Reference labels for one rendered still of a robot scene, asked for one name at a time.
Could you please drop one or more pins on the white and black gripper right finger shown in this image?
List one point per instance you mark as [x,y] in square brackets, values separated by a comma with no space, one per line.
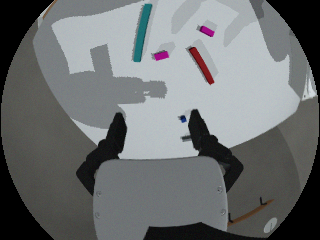
[201,138]

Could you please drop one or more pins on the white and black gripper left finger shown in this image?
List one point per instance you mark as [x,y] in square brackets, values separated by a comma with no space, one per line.
[107,149]

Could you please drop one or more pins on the small magenta block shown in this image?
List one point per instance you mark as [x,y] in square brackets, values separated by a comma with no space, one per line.
[161,55]
[207,31]

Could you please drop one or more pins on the dark red rectangular bar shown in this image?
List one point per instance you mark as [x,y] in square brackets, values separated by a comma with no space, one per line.
[202,65]

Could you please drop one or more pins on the turquoise rod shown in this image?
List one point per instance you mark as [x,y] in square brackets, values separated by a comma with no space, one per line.
[142,32]

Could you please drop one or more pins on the small blue cube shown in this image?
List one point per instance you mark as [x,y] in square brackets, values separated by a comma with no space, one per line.
[183,118]

